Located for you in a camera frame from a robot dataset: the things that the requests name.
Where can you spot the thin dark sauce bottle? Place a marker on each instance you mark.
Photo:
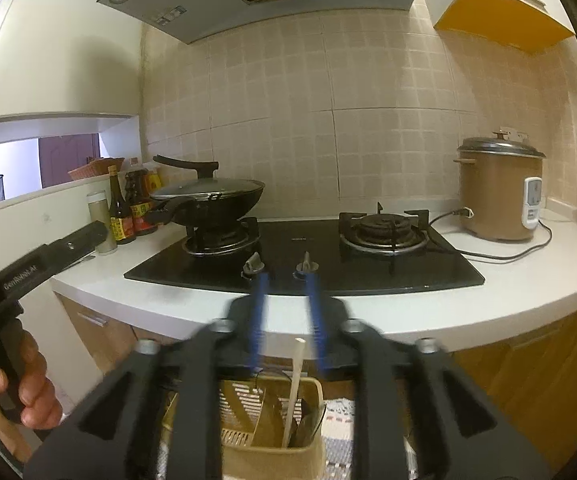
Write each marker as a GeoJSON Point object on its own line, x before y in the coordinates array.
{"type": "Point", "coordinates": [121, 215]}

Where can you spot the white canister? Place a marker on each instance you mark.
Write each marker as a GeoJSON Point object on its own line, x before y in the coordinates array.
{"type": "Point", "coordinates": [101, 220]}

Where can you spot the person's left hand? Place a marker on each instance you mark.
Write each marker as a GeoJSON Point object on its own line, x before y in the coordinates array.
{"type": "Point", "coordinates": [36, 390]}

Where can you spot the white kitchen countertop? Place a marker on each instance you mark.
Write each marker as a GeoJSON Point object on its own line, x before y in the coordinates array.
{"type": "Point", "coordinates": [418, 310]}

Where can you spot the black gas stove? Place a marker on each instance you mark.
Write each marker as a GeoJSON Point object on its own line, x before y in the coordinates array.
{"type": "Point", "coordinates": [308, 255]}

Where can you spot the tan plastic utensil basket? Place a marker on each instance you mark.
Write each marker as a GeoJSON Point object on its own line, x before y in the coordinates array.
{"type": "Point", "coordinates": [268, 460]}

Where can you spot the large dark sauce bottle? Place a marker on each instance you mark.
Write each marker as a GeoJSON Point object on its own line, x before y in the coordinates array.
{"type": "Point", "coordinates": [141, 205]}

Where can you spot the wicker basket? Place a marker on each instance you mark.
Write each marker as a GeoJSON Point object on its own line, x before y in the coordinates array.
{"type": "Point", "coordinates": [96, 170]}

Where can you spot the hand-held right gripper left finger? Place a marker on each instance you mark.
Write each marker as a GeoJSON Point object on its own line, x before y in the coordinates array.
{"type": "Point", "coordinates": [257, 325]}

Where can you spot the white and yellow wall cabinet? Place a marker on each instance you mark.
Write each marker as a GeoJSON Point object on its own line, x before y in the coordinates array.
{"type": "Point", "coordinates": [503, 10]}

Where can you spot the dark purple door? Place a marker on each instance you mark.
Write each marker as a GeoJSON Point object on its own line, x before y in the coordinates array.
{"type": "Point", "coordinates": [68, 160]}

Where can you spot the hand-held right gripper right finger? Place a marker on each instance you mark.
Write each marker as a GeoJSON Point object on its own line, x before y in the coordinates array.
{"type": "Point", "coordinates": [316, 325]}

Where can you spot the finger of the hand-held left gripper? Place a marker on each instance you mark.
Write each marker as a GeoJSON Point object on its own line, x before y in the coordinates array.
{"type": "Point", "coordinates": [76, 242]}

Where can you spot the wooden base cabinet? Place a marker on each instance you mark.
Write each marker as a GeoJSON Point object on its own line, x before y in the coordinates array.
{"type": "Point", "coordinates": [543, 360]}

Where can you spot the striped woven tablecloth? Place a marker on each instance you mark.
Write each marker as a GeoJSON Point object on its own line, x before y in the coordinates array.
{"type": "Point", "coordinates": [338, 440]}

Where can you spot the white wall socket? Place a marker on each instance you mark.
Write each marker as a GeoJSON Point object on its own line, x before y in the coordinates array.
{"type": "Point", "coordinates": [516, 133]}

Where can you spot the brown rice cooker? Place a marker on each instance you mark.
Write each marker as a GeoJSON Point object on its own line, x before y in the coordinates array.
{"type": "Point", "coordinates": [493, 195]}

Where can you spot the black wok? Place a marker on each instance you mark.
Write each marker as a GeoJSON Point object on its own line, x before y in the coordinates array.
{"type": "Point", "coordinates": [208, 210]}

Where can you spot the white plug-in power meter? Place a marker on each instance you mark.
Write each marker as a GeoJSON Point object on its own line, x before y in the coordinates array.
{"type": "Point", "coordinates": [532, 202]}

